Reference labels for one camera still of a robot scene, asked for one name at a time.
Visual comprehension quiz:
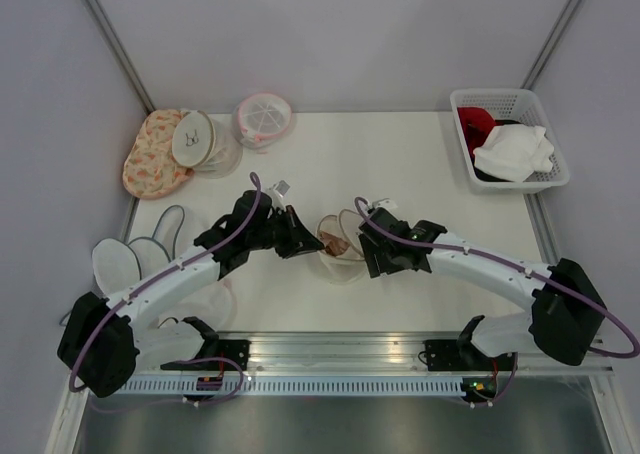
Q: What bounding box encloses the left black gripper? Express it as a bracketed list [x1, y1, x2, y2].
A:
[247, 205, 324, 259]

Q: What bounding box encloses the beige round mesh laundry bag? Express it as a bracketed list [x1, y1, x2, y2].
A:
[316, 209, 366, 284]

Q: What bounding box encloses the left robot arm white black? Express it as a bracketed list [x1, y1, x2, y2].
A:
[57, 190, 324, 398]

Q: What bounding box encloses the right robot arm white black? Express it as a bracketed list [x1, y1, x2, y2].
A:
[358, 207, 605, 369]

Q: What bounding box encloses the pink lace bra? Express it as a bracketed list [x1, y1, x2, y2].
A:
[319, 230, 351, 258]

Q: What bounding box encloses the pink trimmed mesh laundry bag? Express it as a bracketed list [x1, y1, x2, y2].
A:
[232, 92, 293, 150]

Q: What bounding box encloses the white grey-trimmed mesh laundry bag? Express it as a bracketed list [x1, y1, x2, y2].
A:
[91, 205, 235, 336]

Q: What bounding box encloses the beige cylindrical mesh laundry bag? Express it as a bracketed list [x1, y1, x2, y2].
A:
[171, 110, 243, 179]

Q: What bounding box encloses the floral peach laundry bag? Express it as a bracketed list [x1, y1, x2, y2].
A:
[122, 109, 194, 200]

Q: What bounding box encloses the white bra in basket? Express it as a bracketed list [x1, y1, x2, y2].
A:
[473, 124, 554, 183]

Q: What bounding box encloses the red garment in basket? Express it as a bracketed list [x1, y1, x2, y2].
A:
[457, 107, 497, 154]

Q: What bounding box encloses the white plastic basket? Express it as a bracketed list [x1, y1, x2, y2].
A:
[450, 88, 570, 194]

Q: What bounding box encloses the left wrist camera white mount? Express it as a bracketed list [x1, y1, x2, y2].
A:
[266, 180, 290, 210]

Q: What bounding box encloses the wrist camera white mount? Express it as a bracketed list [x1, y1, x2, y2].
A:
[370, 198, 398, 211]
[266, 180, 290, 210]

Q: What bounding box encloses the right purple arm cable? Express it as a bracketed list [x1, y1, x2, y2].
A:
[353, 196, 640, 360]

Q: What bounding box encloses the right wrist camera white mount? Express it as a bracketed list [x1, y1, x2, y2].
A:
[370, 198, 398, 211]

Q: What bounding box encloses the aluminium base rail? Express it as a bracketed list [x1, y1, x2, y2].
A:
[69, 329, 611, 375]

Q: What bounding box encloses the white slotted cable duct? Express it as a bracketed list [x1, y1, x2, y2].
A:
[119, 375, 464, 397]

